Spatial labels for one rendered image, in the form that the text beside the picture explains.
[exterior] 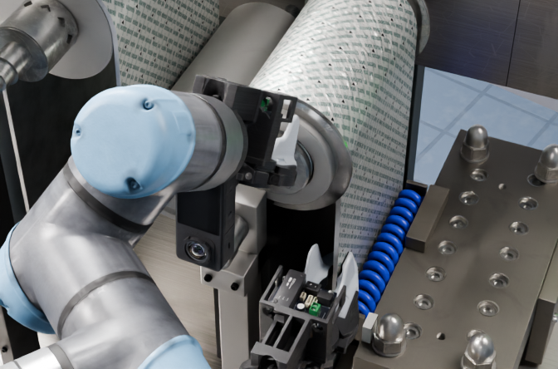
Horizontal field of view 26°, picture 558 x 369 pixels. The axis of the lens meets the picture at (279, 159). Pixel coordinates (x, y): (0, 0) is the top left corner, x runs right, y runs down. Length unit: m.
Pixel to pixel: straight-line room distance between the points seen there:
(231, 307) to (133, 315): 0.52
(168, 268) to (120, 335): 0.78
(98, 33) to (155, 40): 0.10
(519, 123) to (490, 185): 1.72
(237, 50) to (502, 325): 0.42
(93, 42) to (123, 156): 0.42
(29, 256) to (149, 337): 0.13
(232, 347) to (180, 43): 0.34
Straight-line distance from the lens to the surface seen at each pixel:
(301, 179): 1.17
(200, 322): 1.50
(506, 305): 1.36
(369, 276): 1.36
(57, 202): 0.85
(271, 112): 1.01
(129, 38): 1.22
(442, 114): 3.20
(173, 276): 1.55
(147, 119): 0.80
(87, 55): 1.23
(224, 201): 0.98
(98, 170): 0.81
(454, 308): 1.35
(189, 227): 1.01
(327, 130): 1.14
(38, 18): 1.19
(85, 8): 1.20
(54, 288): 0.83
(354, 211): 1.27
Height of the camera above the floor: 2.04
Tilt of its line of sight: 42 degrees down
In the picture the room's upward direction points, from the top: straight up
